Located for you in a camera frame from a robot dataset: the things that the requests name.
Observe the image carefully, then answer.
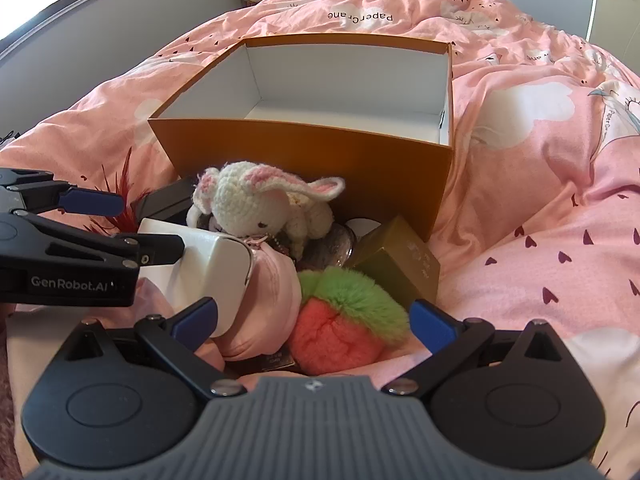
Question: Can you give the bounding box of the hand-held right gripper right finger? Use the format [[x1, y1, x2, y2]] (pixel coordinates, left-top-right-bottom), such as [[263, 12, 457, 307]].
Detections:
[[382, 299, 573, 398]]

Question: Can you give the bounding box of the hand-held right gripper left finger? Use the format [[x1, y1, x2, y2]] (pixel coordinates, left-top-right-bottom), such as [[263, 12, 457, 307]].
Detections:
[[62, 296, 248, 398]]

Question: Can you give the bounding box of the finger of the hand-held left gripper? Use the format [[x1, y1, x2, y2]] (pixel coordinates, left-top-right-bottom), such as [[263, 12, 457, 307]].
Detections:
[[0, 169, 125, 216], [30, 216, 185, 267]]

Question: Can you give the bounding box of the white case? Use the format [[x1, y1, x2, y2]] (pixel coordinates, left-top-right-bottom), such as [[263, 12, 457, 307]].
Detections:
[[136, 217, 253, 338]]

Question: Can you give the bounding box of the gold box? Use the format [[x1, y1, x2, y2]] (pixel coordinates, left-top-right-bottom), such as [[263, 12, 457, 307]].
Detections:
[[345, 215, 442, 311]]

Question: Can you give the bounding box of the pink cloth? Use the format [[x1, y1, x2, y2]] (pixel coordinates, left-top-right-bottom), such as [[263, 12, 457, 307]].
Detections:
[[215, 247, 303, 361]]

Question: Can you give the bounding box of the brown card box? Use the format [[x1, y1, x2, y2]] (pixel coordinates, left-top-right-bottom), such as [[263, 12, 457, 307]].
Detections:
[[250, 350, 301, 376]]

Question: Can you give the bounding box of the orange cardboard box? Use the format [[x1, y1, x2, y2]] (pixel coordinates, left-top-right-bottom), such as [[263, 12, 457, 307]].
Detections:
[[147, 34, 455, 241]]

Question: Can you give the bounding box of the red feather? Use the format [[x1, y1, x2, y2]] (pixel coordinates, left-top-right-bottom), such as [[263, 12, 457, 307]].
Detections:
[[102, 147, 156, 233]]

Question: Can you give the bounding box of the black case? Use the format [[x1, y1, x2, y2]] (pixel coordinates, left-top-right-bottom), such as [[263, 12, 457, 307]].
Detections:
[[132, 177, 196, 223]]

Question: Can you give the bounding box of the pink green strawberry plush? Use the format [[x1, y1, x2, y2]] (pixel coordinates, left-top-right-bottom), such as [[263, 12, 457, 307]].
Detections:
[[290, 266, 413, 376]]

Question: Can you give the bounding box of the white crochet bunny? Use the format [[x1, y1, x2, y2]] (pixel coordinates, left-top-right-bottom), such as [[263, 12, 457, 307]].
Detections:
[[186, 161, 347, 261]]

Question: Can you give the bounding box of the glittery round case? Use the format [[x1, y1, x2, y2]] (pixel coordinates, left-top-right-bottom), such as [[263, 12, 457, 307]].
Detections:
[[300, 222, 358, 271]]

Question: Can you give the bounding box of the pink printed blanket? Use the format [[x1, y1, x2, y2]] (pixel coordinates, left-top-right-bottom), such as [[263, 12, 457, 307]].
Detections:
[[0, 0, 640, 480]]

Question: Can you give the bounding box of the white door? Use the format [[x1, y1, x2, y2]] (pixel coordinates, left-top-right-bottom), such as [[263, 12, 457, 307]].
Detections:
[[585, 0, 640, 46]]

